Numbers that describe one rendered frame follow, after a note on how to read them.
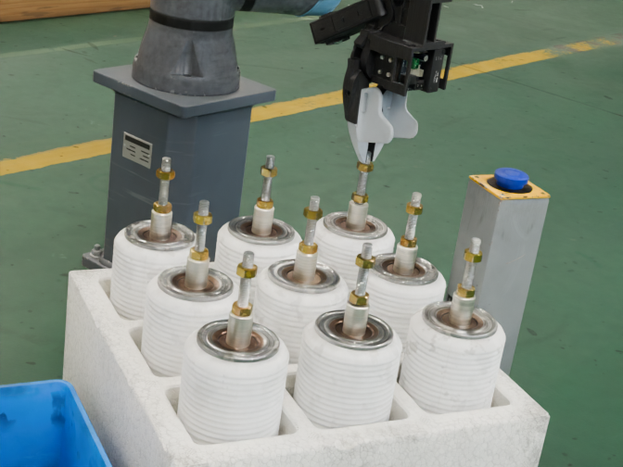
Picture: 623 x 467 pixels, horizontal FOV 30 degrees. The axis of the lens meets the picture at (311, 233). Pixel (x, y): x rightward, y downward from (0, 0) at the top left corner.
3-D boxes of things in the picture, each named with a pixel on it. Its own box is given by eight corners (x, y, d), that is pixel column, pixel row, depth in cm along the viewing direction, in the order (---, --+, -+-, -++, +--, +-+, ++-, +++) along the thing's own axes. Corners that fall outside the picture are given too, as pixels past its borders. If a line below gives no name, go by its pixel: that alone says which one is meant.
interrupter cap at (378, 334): (358, 361, 106) (360, 355, 105) (297, 328, 110) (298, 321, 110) (408, 338, 111) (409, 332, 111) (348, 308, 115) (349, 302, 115)
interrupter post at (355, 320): (354, 342, 109) (360, 310, 108) (336, 332, 110) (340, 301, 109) (371, 335, 111) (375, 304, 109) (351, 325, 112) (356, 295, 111)
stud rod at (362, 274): (360, 320, 109) (372, 246, 106) (349, 317, 109) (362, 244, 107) (362, 315, 110) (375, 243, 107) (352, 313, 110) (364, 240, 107)
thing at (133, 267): (155, 414, 126) (169, 263, 119) (85, 384, 130) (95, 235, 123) (205, 381, 134) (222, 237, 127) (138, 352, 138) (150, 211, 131)
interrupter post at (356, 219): (344, 223, 136) (349, 197, 135) (364, 226, 136) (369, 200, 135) (344, 231, 134) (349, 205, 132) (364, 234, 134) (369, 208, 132)
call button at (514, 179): (485, 183, 137) (489, 167, 136) (514, 182, 139) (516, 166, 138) (503, 195, 134) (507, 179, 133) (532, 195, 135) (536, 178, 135)
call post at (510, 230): (423, 402, 150) (467, 177, 138) (469, 397, 153) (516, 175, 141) (451, 433, 144) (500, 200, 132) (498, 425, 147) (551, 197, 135)
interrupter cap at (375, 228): (324, 212, 138) (324, 207, 138) (386, 221, 138) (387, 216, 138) (321, 236, 131) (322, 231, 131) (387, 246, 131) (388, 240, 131)
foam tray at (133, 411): (59, 407, 137) (68, 270, 130) (353, 374, 154) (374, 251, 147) (158, 633, 105) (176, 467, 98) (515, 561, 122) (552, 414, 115)
